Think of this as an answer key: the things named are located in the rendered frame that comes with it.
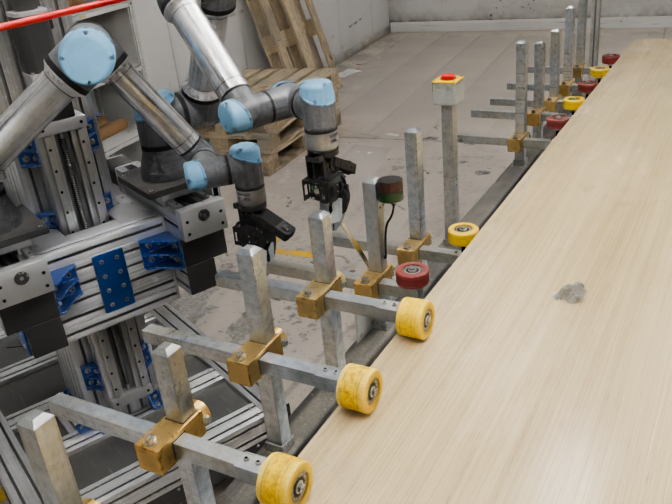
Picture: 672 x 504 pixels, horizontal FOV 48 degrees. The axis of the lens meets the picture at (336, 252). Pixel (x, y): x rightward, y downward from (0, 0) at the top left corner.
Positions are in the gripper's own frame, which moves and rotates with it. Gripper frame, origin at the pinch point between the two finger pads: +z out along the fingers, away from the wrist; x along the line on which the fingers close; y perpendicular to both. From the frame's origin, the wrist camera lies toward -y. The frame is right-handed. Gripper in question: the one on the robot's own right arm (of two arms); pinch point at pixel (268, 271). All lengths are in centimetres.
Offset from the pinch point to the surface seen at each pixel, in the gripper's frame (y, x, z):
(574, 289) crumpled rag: -79, -1, -9
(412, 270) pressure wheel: -42.4, 0.5, -8.2
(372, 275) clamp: -31.2, -0.1, -4.5
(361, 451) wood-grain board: -59, 60, -8
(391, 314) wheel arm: -49, 27, -13
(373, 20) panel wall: 303, -678, 60
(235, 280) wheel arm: -10.1, 26.4, -13.0
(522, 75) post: -32, -127, -23
